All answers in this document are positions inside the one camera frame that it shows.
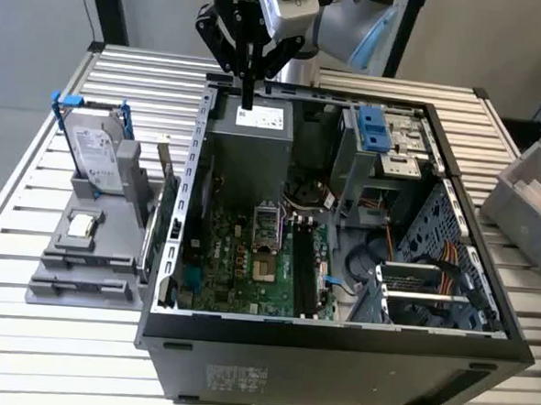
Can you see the blue plastic drive latch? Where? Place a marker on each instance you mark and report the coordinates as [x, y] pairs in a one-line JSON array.
[[371, 126]]

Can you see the grey power supply unit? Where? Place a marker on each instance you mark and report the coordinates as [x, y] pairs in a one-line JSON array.
[[250, 164]]

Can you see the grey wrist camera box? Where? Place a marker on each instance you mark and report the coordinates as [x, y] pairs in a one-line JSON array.
[[291, 11]]

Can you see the black open PC case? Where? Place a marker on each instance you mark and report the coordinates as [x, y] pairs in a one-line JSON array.
[[310, 375]]

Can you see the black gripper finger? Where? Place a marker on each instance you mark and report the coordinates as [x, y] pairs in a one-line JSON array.
[[215, 45], [286, 54]]

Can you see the hard disk in blue carrier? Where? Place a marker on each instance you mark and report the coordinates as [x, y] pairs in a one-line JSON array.
[[94, 150]]

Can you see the green motherboard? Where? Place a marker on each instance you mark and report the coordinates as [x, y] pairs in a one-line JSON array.
[[269, 299]]

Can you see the black RAM slot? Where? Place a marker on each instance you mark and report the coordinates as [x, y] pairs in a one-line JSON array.
[[308, 260], [314, 260]]

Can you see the green graphics card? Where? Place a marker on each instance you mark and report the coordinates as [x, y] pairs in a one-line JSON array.
[[163, 223]]

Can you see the round black case speaker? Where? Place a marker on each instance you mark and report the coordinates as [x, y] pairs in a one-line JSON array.
[[311, 192]]

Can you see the CPU socket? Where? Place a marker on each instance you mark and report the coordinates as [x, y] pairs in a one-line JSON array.
[[265, 268]]

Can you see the silver CPU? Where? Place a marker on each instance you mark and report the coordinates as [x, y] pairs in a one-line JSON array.
[[81, 225]]

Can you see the grey plastic bin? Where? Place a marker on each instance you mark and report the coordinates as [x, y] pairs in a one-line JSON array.
[[517, 227]]

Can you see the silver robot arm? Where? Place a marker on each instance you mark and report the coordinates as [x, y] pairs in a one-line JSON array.
[[341, 23]]

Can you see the silver disk bay cage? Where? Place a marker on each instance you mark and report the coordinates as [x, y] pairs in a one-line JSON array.
[[409, 267]]

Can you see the thin locking lever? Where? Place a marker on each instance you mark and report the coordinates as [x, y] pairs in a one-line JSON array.
[[280, 230]]

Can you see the black table corner cap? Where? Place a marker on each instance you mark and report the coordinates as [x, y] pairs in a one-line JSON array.
[[96, 47], [480, 93]]

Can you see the white block in bin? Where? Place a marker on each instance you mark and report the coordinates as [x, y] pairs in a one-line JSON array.
[[533, 188]]

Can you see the blue rear port connector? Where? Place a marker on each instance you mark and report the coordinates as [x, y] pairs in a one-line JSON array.
[[193, 278]]

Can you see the grey parts rack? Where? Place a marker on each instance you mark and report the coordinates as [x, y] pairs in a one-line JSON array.
[[112, 239]]

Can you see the black metal frame post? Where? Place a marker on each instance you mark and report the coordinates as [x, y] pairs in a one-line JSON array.
[[409, 36], [112, 9]]

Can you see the grey optical drive cage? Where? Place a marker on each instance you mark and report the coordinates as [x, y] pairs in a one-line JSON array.
[[352, 171]]

